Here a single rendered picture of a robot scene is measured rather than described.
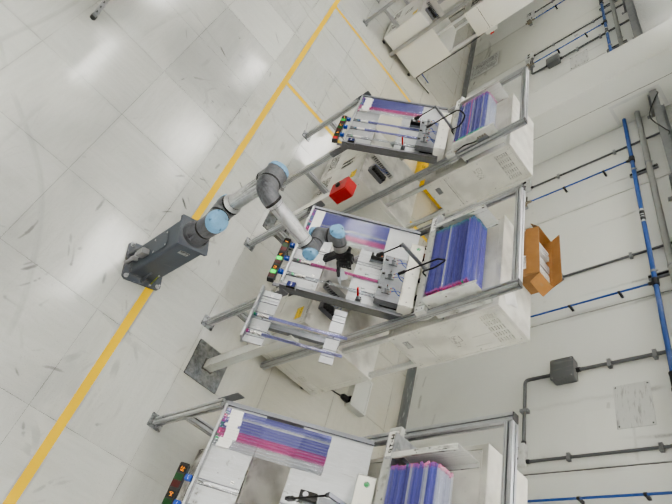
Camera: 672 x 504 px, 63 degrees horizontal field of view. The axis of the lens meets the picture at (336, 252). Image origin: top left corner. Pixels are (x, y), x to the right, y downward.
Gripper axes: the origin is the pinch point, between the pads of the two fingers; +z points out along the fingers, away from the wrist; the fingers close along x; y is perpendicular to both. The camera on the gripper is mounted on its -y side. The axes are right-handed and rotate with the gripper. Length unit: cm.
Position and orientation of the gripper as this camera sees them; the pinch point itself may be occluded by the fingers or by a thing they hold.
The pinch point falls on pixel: (342, 275)
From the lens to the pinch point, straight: 306.5
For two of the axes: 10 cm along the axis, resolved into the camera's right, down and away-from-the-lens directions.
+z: 1.5, 7.2, 6.8
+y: 9.6, 0.7, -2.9
